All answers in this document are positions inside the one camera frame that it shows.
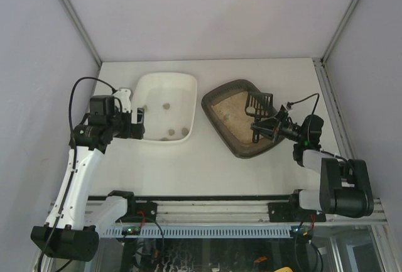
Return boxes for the grey slotted cable duct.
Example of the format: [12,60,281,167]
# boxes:
[101,225,292,239]

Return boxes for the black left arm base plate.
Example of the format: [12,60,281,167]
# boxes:
[116,201,158,222]

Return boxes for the controller board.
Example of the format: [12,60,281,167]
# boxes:
[121,226,141,236]
[290,226,313,237]

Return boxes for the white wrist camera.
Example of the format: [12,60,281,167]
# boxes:
[112,88,133,113]
[283,102,292,111]

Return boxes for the left controller board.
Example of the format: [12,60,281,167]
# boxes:
[121,226,141,236]

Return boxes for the white plastic tub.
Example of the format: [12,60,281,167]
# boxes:
[132,72,198,144]

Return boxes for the aluminium right frame post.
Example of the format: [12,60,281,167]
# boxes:
[321,0,361,64]

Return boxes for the black left camera cable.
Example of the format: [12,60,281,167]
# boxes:
[36,77,117,272]

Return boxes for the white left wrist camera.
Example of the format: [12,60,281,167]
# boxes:
[112,88,133,113]

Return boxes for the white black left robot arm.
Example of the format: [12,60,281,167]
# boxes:
[31,88,144,262]

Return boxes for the aluminium right side rail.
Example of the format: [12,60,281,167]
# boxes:
[312,58,356,159]

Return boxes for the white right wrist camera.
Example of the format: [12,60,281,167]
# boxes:
[283,102,292,111]

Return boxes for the right controller board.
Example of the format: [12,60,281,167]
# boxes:
[290,226,313,237]

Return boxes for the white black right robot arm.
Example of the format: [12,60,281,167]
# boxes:
[251,108,374,218]

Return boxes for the black slotted litter scoop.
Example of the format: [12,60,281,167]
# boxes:
[244,91,274,143]

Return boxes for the aluminium frame post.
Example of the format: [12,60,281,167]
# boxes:
[59,0,102,68]
[321,0,361,64]

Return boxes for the aluminium left frame post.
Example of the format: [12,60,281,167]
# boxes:
[59,0,102,68]

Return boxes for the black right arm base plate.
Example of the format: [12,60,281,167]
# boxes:
[268,202,327,223]

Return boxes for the aluminium front mounting rail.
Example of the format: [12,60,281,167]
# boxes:
[45,199,388,224]

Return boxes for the brown plastic litter box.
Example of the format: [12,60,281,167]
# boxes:
[201,79,284,159]

